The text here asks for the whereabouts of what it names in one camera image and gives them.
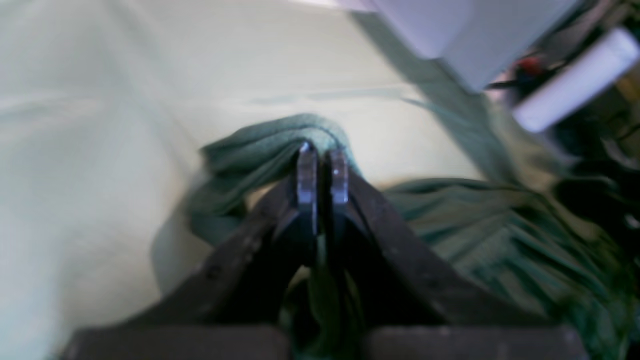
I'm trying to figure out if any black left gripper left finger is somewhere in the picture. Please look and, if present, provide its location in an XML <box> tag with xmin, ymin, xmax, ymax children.
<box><xmin>62</xmin><ymin>143</ymin><xmax>319</xmax><ymax>360</ymax></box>

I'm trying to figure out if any light green table cloth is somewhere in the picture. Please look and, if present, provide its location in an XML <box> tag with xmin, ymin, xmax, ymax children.
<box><xmin>1</xmin><ymin>0</ymin><xmax>483</xmax><ymax>360</ymax></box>

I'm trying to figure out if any green T-shirt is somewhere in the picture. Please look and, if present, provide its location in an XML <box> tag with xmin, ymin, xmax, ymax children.
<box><xmin>185</xmin><ymin>112</ymin><xmax>640</xmax><ymax>360</ymax></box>

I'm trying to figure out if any white cylinder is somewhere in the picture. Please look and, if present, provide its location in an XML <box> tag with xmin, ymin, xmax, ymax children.
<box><xmin>512</xmin><ymin>26</ymin><xmax>640</xmax><ymax>133</ymax></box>

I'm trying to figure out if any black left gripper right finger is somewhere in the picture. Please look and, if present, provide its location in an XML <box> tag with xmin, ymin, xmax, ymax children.
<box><xmin>322</xmin><ymin>150</ymin><xmax>589</xmax><ymax>360</ymax></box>

